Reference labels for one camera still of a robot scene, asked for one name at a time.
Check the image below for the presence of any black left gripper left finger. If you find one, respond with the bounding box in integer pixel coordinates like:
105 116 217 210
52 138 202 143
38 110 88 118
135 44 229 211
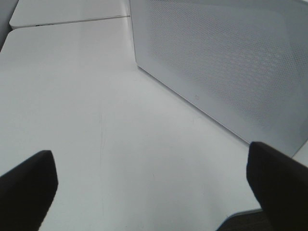
0 150 58 231

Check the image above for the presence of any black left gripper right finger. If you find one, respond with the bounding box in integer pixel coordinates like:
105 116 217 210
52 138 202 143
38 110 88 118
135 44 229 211
246 141 308 231

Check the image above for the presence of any white microwave door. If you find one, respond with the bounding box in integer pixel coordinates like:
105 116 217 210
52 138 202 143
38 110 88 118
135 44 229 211
130 0 308 156

